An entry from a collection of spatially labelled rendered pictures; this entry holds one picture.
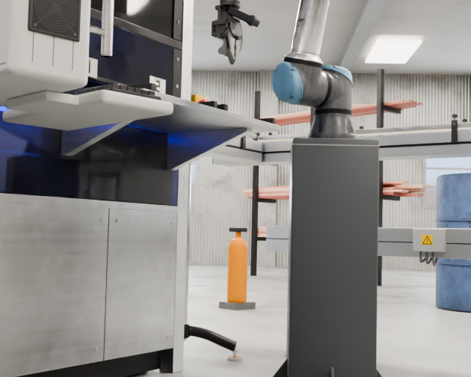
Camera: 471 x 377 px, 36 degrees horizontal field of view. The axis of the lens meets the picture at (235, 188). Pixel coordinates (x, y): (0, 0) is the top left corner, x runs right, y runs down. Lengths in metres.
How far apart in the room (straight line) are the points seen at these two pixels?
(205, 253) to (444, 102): 4.72
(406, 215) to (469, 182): 6.93
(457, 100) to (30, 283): 10.94
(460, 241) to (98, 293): 1.43
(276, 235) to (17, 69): 2.05
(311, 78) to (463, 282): 3.42
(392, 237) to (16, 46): 1.98
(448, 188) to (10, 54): 4.30
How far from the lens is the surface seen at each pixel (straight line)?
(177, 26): 2.73
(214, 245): 12.04
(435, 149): 3.00
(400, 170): 12.26
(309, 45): 2.14
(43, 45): 1.50
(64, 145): 2.23
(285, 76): 2.12
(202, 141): 2.51
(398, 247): 3.05
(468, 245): 2.96
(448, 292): 5.43
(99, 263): 2.35
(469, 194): 5.34
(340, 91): 2.21
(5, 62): 1.48
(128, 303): 2.47
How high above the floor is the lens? 0.50
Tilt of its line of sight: 4 degrees up
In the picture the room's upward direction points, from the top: 1 degrees clockwise
